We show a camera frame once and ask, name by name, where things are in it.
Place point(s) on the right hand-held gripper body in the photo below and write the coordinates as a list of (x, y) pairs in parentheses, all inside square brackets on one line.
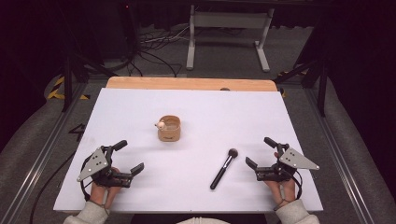
[(280, 172)]

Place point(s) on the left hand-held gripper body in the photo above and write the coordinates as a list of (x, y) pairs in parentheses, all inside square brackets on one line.
[(104, 172)]

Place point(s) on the black makeup brush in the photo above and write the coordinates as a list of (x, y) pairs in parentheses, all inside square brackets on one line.
[(222, 171)]

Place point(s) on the round wooden cup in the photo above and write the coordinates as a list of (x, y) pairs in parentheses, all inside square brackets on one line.
[(169, 132)]

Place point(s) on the person's right hand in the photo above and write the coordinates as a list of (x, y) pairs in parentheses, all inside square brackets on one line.
[(287, 190)]

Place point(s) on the person's left hand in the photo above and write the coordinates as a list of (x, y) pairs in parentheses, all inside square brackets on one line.
[(101, 194)]

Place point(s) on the small beige figurine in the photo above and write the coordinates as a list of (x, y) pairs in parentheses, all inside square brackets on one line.
[(161, 125)]

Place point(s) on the black tripod stand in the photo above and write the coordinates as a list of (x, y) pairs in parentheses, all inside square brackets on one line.
[(67, 81), (322, 90)]

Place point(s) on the person's light clothing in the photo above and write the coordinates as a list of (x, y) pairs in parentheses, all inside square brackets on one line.
[(202, 221)]

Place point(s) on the white table board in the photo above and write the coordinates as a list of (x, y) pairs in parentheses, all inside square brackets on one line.
[(193, 112)]

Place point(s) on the yellow black floor tape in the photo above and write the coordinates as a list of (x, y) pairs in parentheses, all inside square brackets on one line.
[(55, 93)]

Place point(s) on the wooden table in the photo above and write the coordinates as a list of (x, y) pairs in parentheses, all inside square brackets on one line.
[(186, 84)]

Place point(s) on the grey metal stand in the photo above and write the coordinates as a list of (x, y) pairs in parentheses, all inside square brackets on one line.
[(229, 20)]

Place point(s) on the aluminium floor rail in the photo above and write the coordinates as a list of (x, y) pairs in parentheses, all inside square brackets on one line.
[(37, 161), (342, 161)]

